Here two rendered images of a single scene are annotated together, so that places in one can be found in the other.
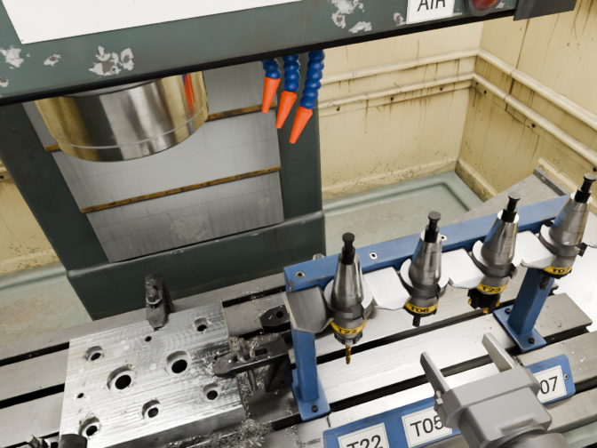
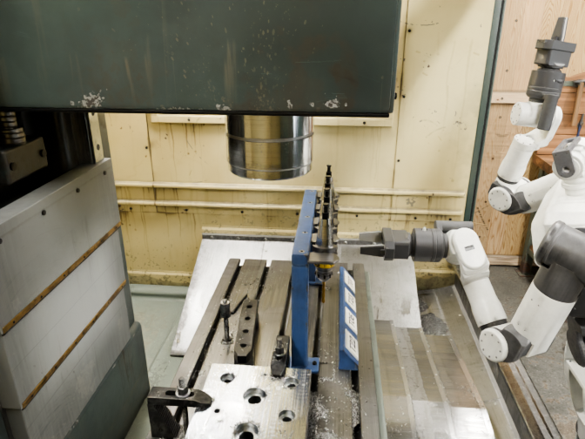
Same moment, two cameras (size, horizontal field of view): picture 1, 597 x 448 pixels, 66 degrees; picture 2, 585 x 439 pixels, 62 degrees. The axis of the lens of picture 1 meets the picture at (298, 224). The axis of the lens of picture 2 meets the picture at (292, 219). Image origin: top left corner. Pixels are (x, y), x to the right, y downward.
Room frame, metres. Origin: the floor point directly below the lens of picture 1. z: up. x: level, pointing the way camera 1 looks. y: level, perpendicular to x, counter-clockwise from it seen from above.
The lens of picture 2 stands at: (0.13, 0.98, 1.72)
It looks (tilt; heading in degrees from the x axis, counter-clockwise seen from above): 22 degrees down; 288
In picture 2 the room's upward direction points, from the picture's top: straight up
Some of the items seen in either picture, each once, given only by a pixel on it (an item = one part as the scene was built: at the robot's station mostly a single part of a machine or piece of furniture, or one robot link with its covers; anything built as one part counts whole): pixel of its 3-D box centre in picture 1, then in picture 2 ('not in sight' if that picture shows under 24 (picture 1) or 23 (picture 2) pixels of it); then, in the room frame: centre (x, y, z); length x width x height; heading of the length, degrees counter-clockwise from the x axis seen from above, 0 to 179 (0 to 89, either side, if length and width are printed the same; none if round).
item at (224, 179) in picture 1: (175, 155); (70, 300); (0.87, 0.26, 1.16); 0.48 x 0.05 x 0.51; 103
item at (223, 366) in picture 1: (252, 365); (279, 363); (0.45, 0.10, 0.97); 0.13 x 0.03 x 0.15; 103
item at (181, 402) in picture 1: (153, 378); (251, 422); (0.45, 0.28, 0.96); 0.29 x 0.23 x 0.05; 103
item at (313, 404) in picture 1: (304, 347); (299, 317); (0.43, 0.01, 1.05); 0.10 x 0.05 x 0.30; 13
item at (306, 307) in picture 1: (308, 310); (324, 258); (0.37, 0.00, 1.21); 0.07 x 0.05 x 0.01; 13
